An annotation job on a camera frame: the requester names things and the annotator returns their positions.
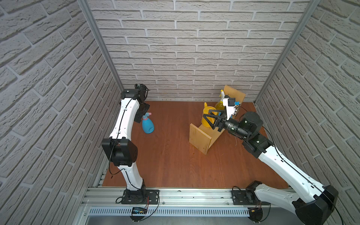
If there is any yellow transparent spray bottle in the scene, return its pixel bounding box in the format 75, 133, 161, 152
215, 90, 225, 110

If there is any yellow watering can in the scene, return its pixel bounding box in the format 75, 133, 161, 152
201, 102, 216, 128

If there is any light blue pink spray bottle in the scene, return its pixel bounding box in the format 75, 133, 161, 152
142, 112, 155, 134

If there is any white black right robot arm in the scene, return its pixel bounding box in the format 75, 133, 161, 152
203, 110, 338, 225

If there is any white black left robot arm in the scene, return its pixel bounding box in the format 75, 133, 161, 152
101, 84, 150, 191

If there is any light wooden shelf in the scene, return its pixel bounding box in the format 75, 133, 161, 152
189, 85, 246, 155

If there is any black round connector box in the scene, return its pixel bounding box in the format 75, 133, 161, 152
248, 208, 263, 223

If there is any green circuit board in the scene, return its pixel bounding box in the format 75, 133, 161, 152
131, 207, 148, 215

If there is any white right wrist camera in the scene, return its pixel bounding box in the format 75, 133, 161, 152
223, 95, 241, 120

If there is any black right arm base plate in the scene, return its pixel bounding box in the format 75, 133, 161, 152
231, 189, 260, 205

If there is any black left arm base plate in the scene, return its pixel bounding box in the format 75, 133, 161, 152
120, 189, 160, 205

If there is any aluminium corner post left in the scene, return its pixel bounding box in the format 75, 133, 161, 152
78, 0, 124, 92

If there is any aluminium corner post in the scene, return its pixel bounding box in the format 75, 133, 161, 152
78, 0, 124, 92
254, 0, 321, 106

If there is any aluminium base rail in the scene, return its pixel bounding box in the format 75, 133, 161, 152
81, 187, 281, 221

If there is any aluminium corner post right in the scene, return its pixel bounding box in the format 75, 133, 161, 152
254, 0, 321, 106

